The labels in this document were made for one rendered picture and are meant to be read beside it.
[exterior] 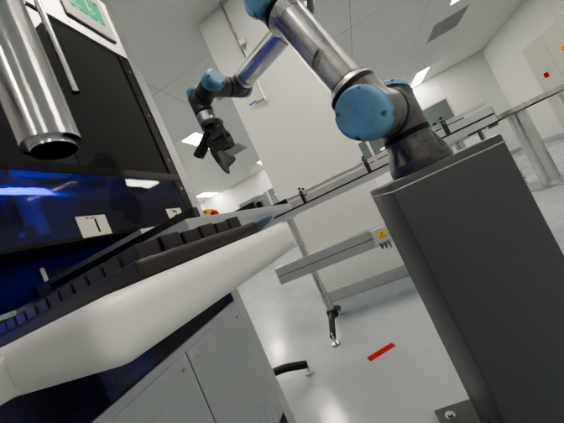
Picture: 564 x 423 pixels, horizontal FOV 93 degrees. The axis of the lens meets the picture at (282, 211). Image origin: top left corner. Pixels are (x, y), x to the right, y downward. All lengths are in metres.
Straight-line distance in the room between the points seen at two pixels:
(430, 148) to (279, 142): 1.94
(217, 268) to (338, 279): 2.38
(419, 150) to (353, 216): 1.73
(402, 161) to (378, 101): 0.20
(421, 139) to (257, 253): 0.60
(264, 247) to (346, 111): 0.47
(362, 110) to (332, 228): 1.88
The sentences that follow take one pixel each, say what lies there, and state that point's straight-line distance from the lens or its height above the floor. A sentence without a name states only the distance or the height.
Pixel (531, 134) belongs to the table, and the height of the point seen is 0.58.
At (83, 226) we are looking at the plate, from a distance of 0.88.
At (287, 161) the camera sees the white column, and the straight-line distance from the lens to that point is 2.50.
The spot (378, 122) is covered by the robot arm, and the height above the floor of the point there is 0.91.
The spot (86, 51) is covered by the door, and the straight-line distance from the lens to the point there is 1.40.
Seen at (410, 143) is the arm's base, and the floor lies 0.85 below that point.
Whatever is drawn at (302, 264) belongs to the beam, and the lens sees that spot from 1.92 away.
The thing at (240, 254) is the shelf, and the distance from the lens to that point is 0.19.
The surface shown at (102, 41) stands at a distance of 1.53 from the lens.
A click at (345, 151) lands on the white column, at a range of 2.43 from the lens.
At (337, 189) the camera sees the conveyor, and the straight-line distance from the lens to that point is 1.80.
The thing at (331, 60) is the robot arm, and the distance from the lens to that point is 0.71.
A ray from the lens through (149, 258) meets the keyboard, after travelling 0.18.
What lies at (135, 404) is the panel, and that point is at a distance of 0.85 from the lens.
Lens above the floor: 0.80
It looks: 3 degrees up
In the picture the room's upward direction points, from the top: 25 degrees counter-clockwise
